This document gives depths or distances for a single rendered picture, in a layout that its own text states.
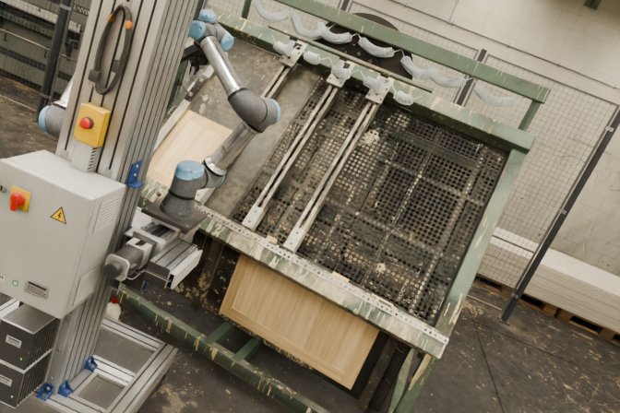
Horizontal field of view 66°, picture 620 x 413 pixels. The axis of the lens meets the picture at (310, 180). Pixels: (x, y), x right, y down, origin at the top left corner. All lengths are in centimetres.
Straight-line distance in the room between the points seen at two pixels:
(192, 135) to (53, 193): 136
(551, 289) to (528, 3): 396
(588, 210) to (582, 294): 210
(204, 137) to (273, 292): 100
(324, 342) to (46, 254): 162
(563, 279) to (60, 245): 563
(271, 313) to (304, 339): 24
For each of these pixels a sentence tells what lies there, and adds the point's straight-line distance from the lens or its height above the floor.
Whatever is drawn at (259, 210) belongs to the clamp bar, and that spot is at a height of 101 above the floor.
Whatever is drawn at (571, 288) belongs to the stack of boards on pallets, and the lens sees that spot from 652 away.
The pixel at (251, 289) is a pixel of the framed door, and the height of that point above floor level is 50.
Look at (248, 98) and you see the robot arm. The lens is 194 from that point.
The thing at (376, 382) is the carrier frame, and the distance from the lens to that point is 283.
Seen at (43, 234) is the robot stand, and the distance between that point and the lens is 181.
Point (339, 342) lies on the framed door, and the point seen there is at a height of 47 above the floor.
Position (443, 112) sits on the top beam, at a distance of 286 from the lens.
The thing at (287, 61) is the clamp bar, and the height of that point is 177.
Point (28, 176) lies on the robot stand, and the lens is 179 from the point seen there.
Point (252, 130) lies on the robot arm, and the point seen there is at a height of 150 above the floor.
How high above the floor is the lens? 193
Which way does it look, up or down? 15 degrees down
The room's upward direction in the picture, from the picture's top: 22 degrees clockwise
